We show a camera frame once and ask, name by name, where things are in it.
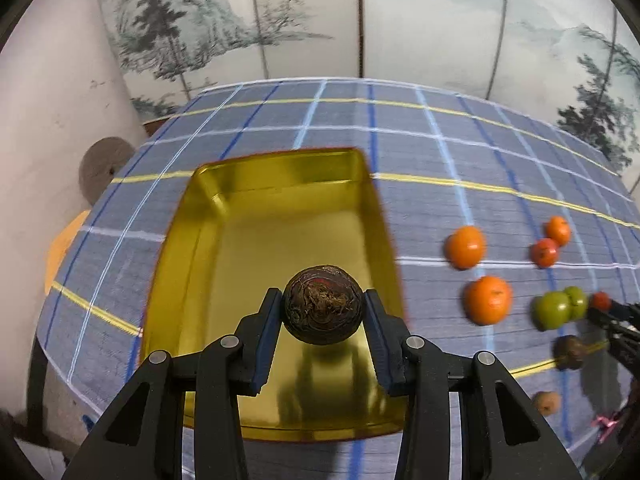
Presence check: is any small red cherry tomato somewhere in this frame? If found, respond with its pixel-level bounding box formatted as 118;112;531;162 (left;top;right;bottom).
590;292;612;312

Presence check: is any tan longan fruit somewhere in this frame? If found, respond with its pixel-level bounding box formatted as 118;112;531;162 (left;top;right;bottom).
533;391;562;417

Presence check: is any green tomato small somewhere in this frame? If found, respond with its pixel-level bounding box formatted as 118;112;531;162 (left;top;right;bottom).
564;286;588;321

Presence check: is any dark brown round fruit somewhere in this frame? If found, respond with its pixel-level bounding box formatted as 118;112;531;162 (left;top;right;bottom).
552;335;587;370

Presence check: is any green tomato large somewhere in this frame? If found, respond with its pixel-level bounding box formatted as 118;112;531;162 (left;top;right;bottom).
532;290;572;332

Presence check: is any small orange mandarin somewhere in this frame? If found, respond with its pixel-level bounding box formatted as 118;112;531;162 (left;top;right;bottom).
544;216;572;247

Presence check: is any dark brown passion fruit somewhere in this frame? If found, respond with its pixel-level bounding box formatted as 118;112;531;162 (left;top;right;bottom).
281;264;364;346

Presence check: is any blue tape scrap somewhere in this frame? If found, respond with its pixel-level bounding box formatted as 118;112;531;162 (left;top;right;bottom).
81;414;94;432

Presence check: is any blue plaid tablecloth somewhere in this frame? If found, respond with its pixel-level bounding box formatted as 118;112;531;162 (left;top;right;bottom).
37;78;639;464

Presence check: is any orange round wooden stool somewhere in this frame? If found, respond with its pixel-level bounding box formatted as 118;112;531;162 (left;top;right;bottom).
43;209;90;295

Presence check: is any gold toffee tin tray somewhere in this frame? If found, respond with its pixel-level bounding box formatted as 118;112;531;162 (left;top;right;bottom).
141;148;407;442

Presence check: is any grey round millstone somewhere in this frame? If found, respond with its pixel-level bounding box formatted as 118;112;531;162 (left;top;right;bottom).
78;136;134;206

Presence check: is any painted folding screen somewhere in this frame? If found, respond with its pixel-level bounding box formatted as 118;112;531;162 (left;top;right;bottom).
99;0;639;190

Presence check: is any pink ribbon cable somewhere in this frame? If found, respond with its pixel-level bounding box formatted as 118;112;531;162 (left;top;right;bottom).
590;410;622;443

